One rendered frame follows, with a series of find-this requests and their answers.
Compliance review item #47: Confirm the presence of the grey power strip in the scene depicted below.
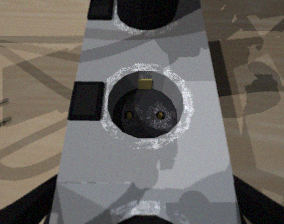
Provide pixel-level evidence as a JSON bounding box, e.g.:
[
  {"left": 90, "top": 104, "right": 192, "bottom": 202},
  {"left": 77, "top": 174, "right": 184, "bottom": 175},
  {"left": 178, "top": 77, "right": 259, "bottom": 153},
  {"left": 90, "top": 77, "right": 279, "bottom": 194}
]
[{"left": 49, "top": 0, "right": 241, "bottom": 224}]

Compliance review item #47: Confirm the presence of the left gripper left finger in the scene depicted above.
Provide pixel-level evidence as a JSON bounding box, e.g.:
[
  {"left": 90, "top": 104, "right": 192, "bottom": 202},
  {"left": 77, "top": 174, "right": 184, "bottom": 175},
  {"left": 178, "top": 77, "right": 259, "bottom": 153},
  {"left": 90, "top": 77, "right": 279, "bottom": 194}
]
[{"left": 0, "top": 174, "right": 58, "bottom": 224}]

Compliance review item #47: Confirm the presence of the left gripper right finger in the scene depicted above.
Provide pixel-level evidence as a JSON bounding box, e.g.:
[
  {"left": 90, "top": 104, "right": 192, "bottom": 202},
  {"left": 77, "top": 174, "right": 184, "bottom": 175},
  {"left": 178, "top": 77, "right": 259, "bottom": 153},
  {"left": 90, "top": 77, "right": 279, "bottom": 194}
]
[{"left": 233, "top": 175, "right": 284, "bottom": 224}]

